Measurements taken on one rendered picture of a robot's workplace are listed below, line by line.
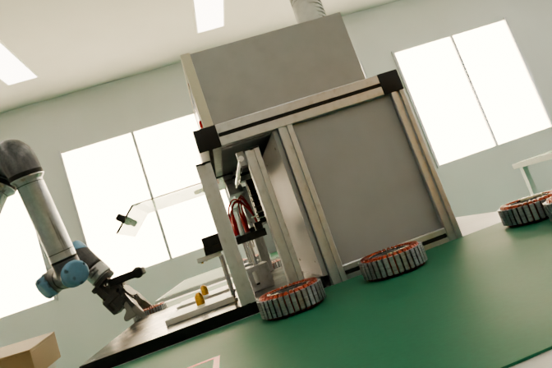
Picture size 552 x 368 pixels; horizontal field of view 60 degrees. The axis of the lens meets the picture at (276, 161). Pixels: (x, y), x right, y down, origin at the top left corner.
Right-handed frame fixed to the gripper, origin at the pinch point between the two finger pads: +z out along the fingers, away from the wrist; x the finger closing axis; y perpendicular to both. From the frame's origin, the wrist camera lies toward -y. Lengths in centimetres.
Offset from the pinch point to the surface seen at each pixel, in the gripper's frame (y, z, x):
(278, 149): -58, 3, 68
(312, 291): -42, 23, 85
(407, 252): -57, 31, 85
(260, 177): -52, 4, 67
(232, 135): -54, -6, 70
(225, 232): -39, 6, 68
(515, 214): -75, 42, 80
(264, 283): -35, 18, 52
